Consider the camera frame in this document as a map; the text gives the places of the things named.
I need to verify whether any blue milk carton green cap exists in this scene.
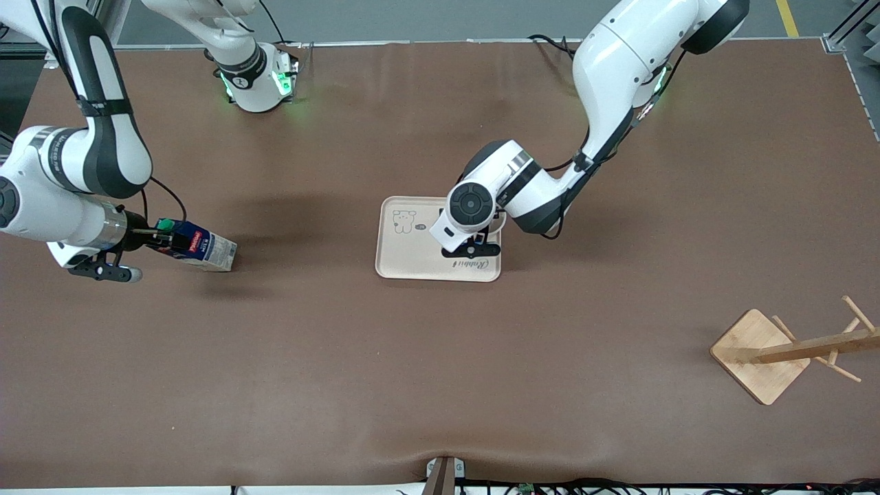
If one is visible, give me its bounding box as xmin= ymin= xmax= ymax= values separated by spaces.
xmin=155 ymin=219 xmax=239 ymax=273

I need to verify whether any beige rabbit print tray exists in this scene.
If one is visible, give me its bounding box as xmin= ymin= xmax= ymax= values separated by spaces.
xmin=375 ymin=197 xmax=503 ymax=283

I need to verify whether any brown table cover sheet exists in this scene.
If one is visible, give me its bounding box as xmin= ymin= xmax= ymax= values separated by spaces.
xmin=0 ymin=40 xmax=880 ymax=490

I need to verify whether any wooden mug stand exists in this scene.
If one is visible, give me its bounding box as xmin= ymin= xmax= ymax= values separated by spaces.
xmin=709 ymin=296 xmax=880 ymax=406

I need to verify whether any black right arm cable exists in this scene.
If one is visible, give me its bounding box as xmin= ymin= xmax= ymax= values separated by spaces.
xmin=27 ymin=0 xmax=188 ymax=222

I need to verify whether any black left base cable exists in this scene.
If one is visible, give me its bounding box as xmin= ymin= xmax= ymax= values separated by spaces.
xmin=528 ymin=34 xmax=584 ymax=61

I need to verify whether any black base cable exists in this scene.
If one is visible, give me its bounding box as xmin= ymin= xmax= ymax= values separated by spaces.
xmin=528 ymin=34 xmax=584 ymax=61
xmin=258 ymin=0 xmax=307 ymax=69

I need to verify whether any aluminium frame profile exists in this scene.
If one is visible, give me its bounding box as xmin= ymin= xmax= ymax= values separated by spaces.
xmin=88 ymin=0 xmax=133 ymax=47

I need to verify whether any metal camera mount clamp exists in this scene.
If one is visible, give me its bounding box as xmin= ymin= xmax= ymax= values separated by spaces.
xmin=426 ymin=456 xmax=466 ymax=495

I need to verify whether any black right base cable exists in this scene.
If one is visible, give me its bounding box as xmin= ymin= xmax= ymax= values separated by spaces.
xmin=258 ymin=0 xmax=307 ymax=69

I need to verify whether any aluminium frame corner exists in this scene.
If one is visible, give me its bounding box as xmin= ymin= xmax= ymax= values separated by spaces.
xmin=824 ymin=0 xmax=880 ymax=56

